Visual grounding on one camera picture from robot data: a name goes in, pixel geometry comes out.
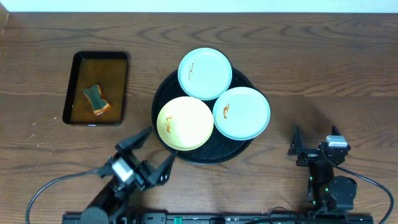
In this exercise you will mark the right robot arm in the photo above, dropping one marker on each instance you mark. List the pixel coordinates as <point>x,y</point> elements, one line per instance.
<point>330,194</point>

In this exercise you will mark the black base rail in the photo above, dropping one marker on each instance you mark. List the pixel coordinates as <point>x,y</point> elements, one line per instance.
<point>163,218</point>

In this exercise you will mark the light blue plate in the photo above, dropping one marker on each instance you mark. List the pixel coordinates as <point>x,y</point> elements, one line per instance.
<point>205,74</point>
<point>241,113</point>

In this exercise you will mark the light blue plate right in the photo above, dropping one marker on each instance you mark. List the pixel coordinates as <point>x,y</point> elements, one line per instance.
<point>241,113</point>

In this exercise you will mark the black rectangular water tray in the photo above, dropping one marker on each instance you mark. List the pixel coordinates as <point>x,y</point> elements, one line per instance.
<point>107,69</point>

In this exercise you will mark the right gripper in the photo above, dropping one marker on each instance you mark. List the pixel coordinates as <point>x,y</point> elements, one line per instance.
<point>296,149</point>

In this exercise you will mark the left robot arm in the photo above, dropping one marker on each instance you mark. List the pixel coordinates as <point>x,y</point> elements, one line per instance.
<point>110,203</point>

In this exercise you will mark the yellow plate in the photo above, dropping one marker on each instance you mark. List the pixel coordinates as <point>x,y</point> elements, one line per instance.
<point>184,123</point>

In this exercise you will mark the orange green scrub sponge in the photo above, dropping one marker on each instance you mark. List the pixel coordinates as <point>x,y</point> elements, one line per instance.
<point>96,100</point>

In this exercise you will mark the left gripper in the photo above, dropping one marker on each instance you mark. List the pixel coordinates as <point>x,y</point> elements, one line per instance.
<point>144,171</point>

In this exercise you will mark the light blue plate top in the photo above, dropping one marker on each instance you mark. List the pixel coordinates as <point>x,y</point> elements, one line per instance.
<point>205,74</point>

